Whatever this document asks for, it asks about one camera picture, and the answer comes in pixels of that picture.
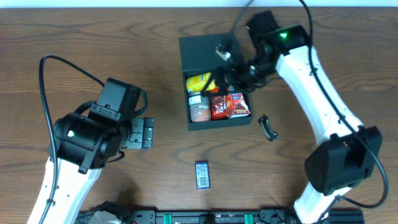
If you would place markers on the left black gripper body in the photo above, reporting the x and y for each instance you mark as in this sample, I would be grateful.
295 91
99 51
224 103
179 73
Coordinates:
143 133

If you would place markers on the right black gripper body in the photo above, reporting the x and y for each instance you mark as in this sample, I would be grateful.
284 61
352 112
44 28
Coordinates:
233 76

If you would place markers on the yellow small can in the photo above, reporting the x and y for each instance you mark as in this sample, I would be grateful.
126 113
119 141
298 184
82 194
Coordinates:
196 83

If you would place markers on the red candy bag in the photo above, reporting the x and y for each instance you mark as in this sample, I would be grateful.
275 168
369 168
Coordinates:
218 107

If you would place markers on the red Hello Panda box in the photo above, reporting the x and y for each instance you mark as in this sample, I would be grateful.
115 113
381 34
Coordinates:
236 106

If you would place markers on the dark green box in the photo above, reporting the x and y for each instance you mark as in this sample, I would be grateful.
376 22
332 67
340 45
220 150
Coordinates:
198 55

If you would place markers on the red Pringles can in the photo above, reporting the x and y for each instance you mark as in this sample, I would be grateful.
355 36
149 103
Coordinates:
199 108

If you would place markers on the black clip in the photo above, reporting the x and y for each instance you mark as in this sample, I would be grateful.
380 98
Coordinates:
270 134

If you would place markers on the small blue packet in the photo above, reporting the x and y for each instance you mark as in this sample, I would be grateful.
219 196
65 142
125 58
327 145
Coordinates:
202 175

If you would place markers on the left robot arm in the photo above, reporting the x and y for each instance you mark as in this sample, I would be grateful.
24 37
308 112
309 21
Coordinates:
83 142

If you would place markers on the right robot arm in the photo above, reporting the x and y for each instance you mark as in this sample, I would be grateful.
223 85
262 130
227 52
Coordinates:
346 152

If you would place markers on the black mounting rail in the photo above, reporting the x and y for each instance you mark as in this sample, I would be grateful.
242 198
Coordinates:
109 212

